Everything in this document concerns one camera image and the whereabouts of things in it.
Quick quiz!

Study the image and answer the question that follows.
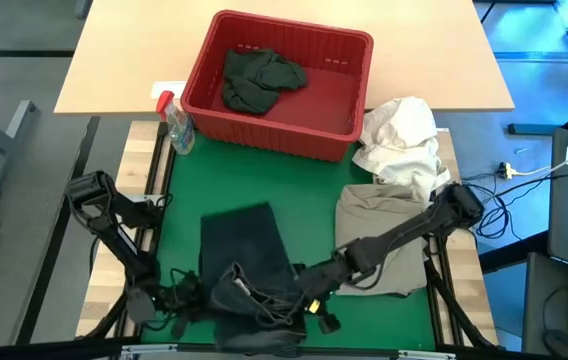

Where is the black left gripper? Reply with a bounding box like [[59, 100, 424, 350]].
[[161, 269, 208, 342]]

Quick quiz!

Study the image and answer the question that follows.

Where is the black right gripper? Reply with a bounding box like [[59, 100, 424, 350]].
[[291, 263, 344, 336]]

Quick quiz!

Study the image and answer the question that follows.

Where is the black garment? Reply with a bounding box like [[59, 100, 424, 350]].
[[221, 47, 309, 116], [197, 201, 311, 354]]

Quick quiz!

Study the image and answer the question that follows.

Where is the beige garment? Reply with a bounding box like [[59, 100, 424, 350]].
[[334, 183, 430, 297]]

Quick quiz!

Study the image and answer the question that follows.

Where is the red plastic laundry bin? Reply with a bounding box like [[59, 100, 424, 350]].
[[179, 9, 375, 164]]

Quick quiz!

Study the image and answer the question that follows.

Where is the white crumpled garment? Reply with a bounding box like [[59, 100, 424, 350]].
[[352, 95, 451, 199]]

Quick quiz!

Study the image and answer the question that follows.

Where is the clear spray bottle red trigger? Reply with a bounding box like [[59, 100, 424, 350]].
[[156, 89, 196, 156]]

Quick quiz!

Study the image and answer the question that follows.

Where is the black computer mouse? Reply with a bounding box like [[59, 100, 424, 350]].
[[542, 328, 568, 360]]

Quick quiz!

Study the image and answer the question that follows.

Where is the beige wooden desk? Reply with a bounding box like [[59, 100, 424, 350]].
[[53, 0, 516, 115]]

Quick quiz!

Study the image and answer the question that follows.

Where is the black cable bundle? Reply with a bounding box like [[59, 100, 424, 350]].
[[463, 172, 516, 241]]

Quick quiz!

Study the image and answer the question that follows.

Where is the white power cable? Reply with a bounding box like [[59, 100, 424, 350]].
[[496, 133, 568, 180]]

